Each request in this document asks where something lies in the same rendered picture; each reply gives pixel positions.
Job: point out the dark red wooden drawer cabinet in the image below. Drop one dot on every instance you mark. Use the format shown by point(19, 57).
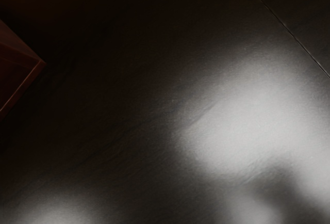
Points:
point(15, 71)

